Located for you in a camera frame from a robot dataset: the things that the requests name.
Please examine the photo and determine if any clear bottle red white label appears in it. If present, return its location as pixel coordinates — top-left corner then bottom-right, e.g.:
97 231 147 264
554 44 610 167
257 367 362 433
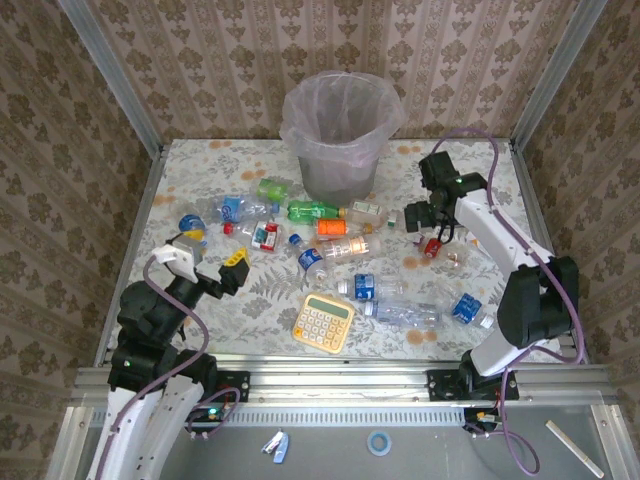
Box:
222 219 284 252

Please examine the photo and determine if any clear bottle white green label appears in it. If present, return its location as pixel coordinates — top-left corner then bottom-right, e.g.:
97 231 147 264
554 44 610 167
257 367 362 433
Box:
346 198 401 230

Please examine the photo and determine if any clear bottle light blue label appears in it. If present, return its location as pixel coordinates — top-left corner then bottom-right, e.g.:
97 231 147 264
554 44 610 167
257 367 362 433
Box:
212 193 281 225

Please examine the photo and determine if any blue plastic bottle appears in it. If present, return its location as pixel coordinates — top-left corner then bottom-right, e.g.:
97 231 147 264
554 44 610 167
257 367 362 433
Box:
178 213 208 242

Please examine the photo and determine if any clear bottle blue Pepsi label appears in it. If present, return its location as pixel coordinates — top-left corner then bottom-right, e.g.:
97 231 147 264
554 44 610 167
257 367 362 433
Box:
297 246 332 287

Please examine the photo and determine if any small bottle light green label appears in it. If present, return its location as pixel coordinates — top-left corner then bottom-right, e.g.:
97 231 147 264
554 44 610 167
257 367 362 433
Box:
256 177 294 202

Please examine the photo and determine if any clear bottle blue white label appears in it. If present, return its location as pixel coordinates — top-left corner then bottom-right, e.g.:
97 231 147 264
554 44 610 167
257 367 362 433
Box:
337 272 407 302

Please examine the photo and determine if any green bottle yellow cap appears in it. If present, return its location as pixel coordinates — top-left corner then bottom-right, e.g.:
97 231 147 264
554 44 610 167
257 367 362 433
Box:
286 199 349 224

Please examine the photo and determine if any long clear plastic bottle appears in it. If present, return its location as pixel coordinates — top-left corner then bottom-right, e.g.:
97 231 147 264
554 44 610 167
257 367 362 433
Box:
362 298 450 331

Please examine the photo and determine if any crushed bottle bright blue label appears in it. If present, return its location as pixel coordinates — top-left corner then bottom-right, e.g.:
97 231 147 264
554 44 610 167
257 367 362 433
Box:
433 282 497 330

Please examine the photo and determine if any grey mesh waste bin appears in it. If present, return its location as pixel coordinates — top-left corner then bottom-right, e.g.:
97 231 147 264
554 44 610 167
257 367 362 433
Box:
287 74 399 209

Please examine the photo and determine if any clear plastic bin liner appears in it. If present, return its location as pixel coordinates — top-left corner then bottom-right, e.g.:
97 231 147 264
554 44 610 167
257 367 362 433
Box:
278 71 406 169

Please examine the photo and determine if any floral tablecloth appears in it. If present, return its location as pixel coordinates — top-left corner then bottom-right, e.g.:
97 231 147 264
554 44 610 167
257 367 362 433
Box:
109 138 566 364

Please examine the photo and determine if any yellow calculator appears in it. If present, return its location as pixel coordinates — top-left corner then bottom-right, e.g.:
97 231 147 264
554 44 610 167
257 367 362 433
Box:
291 293 356 355

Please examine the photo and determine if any control board green light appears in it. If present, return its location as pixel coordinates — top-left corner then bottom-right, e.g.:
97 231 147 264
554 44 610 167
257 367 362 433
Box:
185 406 227 427

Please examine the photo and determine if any blue stapler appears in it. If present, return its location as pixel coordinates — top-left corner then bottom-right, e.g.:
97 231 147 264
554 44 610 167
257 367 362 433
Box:
262 429 290 464

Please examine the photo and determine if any black connector board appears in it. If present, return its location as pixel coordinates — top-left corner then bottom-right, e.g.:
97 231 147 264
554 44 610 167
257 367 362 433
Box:
463 407 503 435

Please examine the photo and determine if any blue tape roll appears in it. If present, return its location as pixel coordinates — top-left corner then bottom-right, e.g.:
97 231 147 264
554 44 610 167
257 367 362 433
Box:
367 430 393 457

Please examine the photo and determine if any grey metal tray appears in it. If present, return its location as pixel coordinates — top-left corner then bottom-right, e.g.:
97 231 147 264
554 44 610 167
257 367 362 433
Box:
47 405 624 480

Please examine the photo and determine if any white flat stick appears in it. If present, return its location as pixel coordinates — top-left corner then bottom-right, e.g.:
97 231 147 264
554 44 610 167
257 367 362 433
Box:
544 420 605 477

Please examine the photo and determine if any aluminium table side rail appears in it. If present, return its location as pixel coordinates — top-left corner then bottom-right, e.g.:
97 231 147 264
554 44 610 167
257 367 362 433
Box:
508 142 590 364
95 147 167 369

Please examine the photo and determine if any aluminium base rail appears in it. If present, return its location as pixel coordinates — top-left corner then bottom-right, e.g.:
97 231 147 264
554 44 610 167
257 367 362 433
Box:
73 363 617 407

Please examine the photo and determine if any grey slotted cable duct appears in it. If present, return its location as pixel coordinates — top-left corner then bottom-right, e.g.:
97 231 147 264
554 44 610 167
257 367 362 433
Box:
91 405 469 427

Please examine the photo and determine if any aluminium frame post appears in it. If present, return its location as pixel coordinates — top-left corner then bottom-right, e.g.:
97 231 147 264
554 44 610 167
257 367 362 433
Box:
57 0 165 154
510 0 609 151

